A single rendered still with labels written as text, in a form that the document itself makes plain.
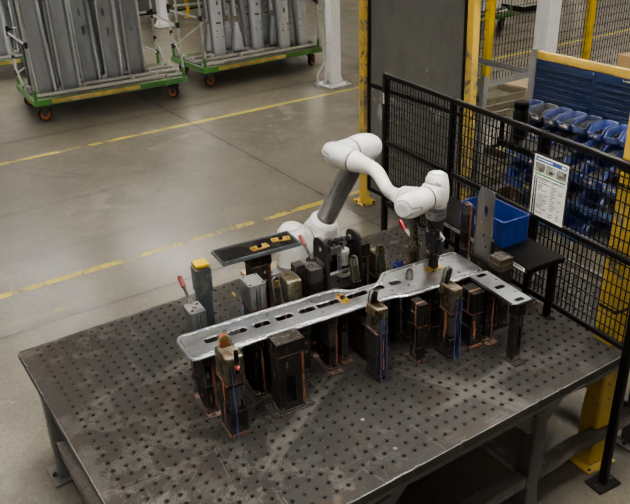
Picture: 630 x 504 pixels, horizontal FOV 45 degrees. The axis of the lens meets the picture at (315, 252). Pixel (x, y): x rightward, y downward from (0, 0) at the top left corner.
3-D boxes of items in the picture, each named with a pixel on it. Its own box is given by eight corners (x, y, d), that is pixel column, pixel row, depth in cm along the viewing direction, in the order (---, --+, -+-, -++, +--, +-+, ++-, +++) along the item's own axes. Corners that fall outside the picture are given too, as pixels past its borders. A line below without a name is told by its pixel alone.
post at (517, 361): (515, 367, 322) (521, 309, 309) (497, 354, 331) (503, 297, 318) (526, 362, 325) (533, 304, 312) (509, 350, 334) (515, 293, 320)
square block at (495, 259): (494, 330, 348) (500, 261, 331) (482, 322, 354) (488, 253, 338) (507, 325, 351) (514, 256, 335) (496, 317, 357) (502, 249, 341)
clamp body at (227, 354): (231, 444, 285) (223, 364, 269) (216, 422, 297) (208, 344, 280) (257, 434, 290) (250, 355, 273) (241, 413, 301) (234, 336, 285)
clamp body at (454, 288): (447, 363, 326) (451, 293, 311) (431, 350, 336) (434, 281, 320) (464, 357, 330) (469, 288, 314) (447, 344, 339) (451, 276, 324)
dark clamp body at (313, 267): (311, 349, 339) (308, 274, 322) (298, 335, 349) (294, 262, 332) (332, 342, 343) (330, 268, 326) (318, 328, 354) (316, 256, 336)
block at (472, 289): (468, 352, 333) (472, 296, 321) (452, 339, 342) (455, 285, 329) (485, 345, 337) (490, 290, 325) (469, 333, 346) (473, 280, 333)
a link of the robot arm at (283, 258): (269, 263, 397) (267, 224, 388) (294, 252, 409) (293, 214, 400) (291, 272, 387) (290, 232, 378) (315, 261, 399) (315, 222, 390)
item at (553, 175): (562, 230, 337) (571, 165, 323) (527, 212, 355) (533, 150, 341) (566, 229, 338) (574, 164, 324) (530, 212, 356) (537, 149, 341)
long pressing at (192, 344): (192, 367, 280) (192, 363, 279) (172, 338, 298) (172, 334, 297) (486, 272, 337) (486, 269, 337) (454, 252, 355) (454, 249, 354)
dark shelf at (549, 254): (527, 275, 332) (528, 269, 330) (408, 205, 402) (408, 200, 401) (565, 262, 341) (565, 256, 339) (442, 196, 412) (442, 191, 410)
